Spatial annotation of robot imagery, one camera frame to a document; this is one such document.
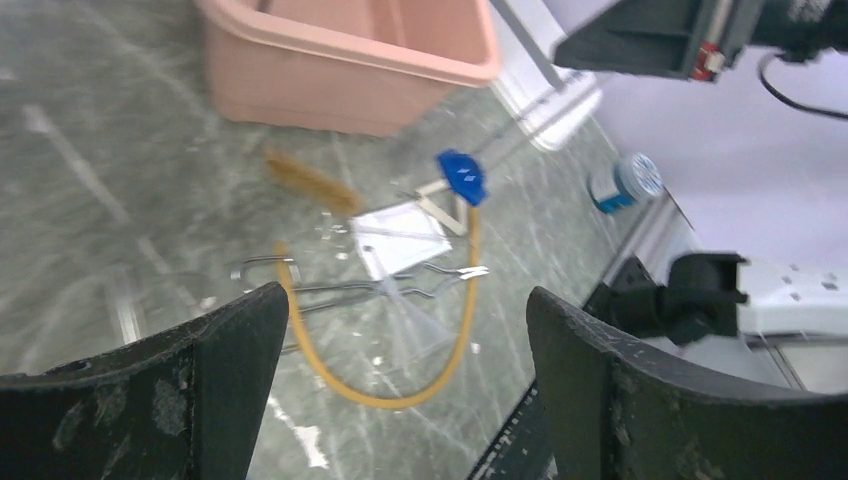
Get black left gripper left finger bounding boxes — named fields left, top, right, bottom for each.
left=1, top=282, right=289, bottom=479

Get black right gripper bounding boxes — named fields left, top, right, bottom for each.
left=553, top=0, right=847, bottom=79

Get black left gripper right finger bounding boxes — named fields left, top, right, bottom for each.
left=526, top=287, right=847, bottom=479

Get graduated cylinder blue base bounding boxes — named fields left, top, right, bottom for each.
left=436, top=149, right=488, bottom=207

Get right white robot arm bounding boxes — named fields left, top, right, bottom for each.
left=553, top=1, right=847, bottom=346

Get blue white round container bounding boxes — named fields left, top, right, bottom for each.
left=586, top=153, right=665, bottom=214

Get white plastic bin lid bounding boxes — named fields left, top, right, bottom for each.
left=490, top=1, right=602, bottom=151

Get clear glass funnel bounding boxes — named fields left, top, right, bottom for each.
left=363, top=245, right=456, bottom=369

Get yellow rubber tubing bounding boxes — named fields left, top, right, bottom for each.
left=274, top=206, right=482, bottom=410

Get brown bristle tube brush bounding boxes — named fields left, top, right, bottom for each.
left=265, top=149, right=365, bottom=218

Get pink plastic bin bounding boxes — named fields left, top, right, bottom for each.
left=198, top=0, right=500, bottom=137

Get white wire gauze square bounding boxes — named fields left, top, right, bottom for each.
left=349, top=202, right=452, bottom=280

